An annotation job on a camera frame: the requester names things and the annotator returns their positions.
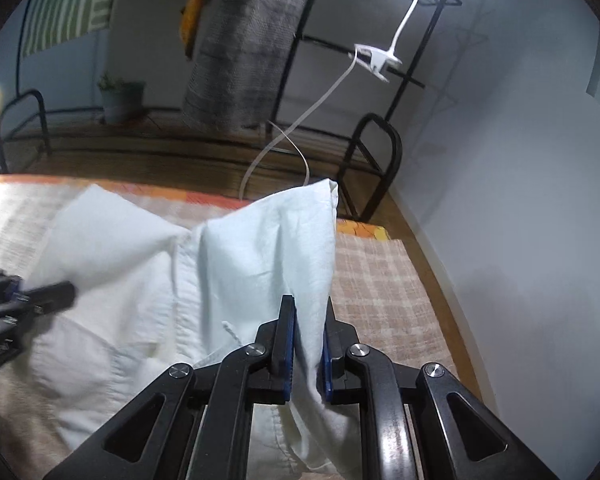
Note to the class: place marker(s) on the black metal bed frame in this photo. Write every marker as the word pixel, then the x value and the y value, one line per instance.
pixel 42 120

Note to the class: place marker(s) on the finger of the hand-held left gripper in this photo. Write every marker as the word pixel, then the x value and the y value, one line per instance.
pixel 55 295

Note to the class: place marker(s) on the potted plant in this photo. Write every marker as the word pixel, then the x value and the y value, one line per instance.
pixel 122 105

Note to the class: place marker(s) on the white clip lamp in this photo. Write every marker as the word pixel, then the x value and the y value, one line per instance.
pixel 377 60

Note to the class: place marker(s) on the yellow hanging cloth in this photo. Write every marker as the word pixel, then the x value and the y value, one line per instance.
pixel 195 15

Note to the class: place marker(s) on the beige checked blanket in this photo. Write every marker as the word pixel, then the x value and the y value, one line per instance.
pixel 375 285

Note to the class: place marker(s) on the white garment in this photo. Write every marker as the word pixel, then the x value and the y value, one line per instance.
pixel 155 270

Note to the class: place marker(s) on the green striped hanging cloth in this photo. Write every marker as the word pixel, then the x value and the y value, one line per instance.
pixel 65 5

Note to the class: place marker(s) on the grey plaid hanging cloth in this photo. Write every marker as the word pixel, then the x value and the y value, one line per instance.
pixel 250 50

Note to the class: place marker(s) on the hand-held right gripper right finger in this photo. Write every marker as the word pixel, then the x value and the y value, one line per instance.
pixel 326 375

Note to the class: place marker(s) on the black metal rack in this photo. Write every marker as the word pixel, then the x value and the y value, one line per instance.
pixel 395 155

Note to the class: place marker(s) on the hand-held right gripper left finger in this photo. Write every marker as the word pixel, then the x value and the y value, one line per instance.
pixel 286 350

